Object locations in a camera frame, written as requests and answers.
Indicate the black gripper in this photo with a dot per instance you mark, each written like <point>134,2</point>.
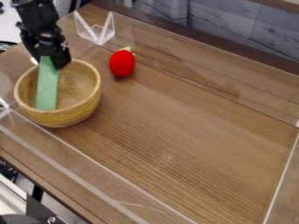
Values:
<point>42,35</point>

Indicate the green rectangular block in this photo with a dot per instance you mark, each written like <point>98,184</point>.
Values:
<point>47,85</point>

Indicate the brown wooden bowl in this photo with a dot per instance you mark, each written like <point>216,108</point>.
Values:
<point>78,95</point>

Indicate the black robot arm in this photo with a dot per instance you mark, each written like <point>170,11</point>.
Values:
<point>31,3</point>

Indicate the red plush strawberry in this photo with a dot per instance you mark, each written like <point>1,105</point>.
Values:
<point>122,62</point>

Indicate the black table leg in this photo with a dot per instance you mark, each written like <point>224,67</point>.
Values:
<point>38,193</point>

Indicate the clear acrylic corner bracket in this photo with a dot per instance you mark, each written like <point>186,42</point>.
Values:
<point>96,33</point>

